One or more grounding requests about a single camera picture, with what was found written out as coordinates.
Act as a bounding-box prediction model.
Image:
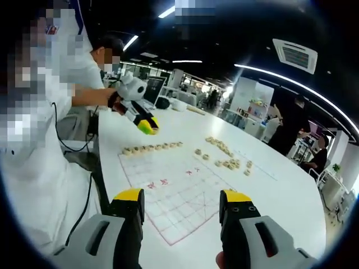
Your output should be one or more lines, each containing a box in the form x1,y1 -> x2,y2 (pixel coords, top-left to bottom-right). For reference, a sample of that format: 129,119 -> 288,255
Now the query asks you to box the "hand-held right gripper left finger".
53,188 -> 146,269

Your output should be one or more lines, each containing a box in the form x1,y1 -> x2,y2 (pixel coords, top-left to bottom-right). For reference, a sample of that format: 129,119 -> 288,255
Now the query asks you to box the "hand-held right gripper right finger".
219,189 -> 319,269

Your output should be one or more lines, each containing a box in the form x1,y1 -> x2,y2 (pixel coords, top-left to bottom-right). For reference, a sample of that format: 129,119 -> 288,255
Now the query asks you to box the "white paper chessboard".
117,144 -> 239,247

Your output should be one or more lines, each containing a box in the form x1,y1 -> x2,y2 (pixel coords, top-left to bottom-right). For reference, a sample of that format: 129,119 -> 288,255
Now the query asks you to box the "pile of chess pieces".
194,136 -> 254,177

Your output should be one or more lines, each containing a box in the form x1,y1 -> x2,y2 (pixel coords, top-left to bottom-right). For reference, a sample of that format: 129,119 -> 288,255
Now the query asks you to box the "person's left hand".
107,89 -> 126,115

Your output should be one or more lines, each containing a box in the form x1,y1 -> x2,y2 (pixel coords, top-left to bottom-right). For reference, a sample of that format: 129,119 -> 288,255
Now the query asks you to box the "person's right hand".
215,251 -> 227,269

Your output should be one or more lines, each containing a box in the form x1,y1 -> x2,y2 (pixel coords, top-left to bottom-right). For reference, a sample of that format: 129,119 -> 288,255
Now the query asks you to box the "open laptop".
140,76 -> 168,109

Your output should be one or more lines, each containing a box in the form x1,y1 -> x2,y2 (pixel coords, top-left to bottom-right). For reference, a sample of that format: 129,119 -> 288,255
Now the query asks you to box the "white rounded object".
171,100 -> 188,112

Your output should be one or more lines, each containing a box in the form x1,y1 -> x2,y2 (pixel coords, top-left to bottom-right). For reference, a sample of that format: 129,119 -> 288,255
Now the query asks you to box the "person's head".
91,35 -> 125,74

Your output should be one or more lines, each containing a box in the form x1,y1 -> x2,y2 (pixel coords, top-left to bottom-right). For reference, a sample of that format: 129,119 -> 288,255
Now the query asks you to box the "wooden rolling pin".
187,105 -> 207,117

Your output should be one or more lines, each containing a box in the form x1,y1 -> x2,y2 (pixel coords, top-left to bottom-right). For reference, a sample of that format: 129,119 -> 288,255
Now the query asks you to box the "person in white shirt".
0,16 -> 105,254

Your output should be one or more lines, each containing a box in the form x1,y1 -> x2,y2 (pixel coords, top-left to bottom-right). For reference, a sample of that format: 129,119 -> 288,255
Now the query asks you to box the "wide ceiling light strip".
158,4 -> 177,19

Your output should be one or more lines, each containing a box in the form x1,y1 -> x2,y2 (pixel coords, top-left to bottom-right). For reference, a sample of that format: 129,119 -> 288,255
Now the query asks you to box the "shelf of colourful items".
248,96 -> 275,120

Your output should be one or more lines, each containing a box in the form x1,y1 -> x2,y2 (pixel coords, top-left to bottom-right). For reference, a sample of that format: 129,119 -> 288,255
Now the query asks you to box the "white gaming chair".
262,117 -> 281,144

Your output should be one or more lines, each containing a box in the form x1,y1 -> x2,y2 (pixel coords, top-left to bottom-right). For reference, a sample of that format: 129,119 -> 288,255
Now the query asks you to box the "thin ceiling light strip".
234,63 -> 353,132

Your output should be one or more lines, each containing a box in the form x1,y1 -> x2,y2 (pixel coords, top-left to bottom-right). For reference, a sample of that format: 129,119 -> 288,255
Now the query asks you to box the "ceiling air conditioner vent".
272,38 -> 319,75

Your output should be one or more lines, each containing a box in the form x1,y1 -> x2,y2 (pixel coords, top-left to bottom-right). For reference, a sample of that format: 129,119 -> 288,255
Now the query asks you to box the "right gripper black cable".
66,171 -> 93,247

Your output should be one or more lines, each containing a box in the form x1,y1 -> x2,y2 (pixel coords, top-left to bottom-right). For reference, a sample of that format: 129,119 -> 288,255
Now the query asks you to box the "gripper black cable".
66,171 -> 93,247
51,101 -> 99,152

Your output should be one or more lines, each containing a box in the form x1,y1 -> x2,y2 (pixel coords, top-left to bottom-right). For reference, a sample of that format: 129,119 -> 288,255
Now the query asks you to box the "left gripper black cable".
51,101 -> 99,152

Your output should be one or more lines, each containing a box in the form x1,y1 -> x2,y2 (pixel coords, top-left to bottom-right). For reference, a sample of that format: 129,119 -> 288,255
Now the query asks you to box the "purple wall screen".
307,124 -> 324,138

